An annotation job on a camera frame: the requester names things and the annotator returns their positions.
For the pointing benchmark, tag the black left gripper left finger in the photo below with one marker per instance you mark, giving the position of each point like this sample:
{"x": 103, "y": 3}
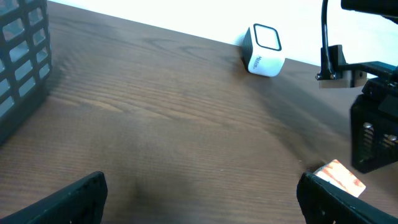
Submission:
{"x": 80, "y": 202}

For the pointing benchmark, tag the grey plastic basket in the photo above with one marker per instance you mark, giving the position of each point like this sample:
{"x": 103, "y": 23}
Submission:
{"x": 26, "y": 61}

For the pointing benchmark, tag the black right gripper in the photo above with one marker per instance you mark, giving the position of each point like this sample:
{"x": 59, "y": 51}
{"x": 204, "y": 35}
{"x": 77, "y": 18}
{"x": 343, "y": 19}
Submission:
{"x": 374, "y": 112}

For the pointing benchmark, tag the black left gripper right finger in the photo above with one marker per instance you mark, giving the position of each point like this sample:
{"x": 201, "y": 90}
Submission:
{"x": 322, "y": 202}

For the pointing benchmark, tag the small orange box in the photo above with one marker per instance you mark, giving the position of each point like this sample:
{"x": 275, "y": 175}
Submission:
{"x": 338, "y": 175}

